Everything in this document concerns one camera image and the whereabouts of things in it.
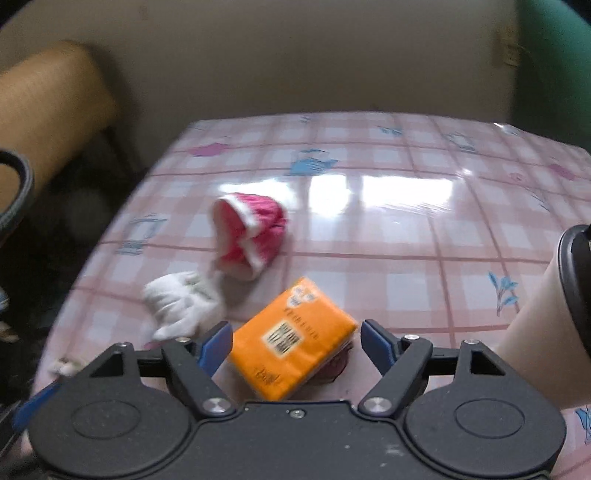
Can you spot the orange tissue pack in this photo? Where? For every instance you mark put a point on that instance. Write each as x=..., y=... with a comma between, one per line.
x=286, y=341

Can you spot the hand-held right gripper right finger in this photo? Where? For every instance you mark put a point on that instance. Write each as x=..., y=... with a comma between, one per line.
x=375, y=344

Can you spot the white cup with black lid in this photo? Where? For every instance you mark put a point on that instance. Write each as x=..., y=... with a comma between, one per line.
x=535, y=332

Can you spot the pink checked tablecloth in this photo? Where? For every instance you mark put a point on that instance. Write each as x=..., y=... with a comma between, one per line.
x=392, y=258

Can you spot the pink sock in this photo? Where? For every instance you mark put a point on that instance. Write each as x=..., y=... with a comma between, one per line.
x=258, y=230

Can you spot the woven rattan bench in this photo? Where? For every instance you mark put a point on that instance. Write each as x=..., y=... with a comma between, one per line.
x=51, y=106

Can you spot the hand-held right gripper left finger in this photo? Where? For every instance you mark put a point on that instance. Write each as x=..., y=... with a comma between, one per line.
x=216, y=346

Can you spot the wall socket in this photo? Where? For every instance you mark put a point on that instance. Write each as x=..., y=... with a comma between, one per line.
x=509, y=46

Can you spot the grey ball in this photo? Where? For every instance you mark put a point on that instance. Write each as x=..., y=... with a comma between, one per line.
x=87, y=214

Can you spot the green chalkboard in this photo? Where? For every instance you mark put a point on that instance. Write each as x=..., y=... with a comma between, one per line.
x=558, y=60

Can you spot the white sock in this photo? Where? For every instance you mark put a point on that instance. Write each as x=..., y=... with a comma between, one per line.
x=180, y=304

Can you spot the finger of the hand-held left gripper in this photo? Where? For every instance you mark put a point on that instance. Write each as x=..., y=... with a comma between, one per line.
x=37, y=404

